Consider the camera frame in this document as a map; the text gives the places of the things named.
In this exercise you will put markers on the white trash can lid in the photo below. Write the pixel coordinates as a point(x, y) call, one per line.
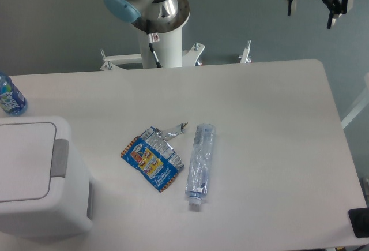
point(26, 160)

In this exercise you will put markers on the white trash can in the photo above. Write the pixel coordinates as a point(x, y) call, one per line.
point(67, 208)

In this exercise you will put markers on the white stand leg with bolt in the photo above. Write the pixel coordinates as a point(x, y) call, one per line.
point(245, 57)

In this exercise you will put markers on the crushed clear plastic bottle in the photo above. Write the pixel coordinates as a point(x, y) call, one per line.
point(199, 168)

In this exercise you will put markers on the blue snack wrapper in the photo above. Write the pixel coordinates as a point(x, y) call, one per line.
point(151, 154)

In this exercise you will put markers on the black device at table edge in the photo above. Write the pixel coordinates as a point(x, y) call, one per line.
point(359, 221)

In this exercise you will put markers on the blue labelled drink bottle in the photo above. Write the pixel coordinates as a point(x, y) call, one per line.
point(13, 102)

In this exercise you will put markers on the white frame bar right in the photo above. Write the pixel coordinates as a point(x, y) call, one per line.
point(358, 105)

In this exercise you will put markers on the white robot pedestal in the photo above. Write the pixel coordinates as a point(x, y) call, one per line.
point(163, 48)

